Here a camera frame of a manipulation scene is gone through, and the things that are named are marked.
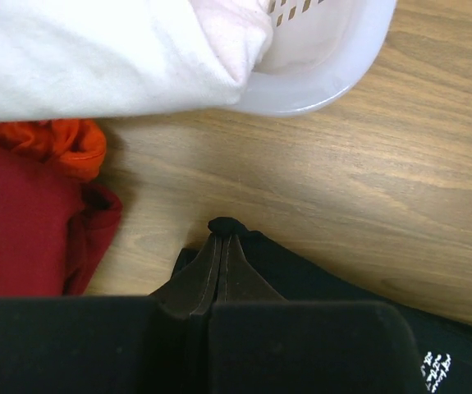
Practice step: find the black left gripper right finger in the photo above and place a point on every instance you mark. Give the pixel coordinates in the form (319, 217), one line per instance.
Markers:
(238, 281)

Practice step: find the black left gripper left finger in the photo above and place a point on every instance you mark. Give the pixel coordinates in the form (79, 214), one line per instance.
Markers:
(192, 290)

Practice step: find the black floral print t-shirt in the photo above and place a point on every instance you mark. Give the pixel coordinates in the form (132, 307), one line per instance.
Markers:
(329, 336)

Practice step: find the folded dark red t-shirt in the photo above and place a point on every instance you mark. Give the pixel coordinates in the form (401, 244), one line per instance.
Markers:
(54, 231)

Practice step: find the folded orange garment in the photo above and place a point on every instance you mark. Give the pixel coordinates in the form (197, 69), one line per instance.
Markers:
(76, 148)

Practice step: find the white plastic laundry basket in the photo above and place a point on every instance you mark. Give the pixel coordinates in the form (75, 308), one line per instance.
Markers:
(320, 51)

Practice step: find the white garment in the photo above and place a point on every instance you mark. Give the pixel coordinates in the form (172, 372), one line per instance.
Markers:
(85, 59)

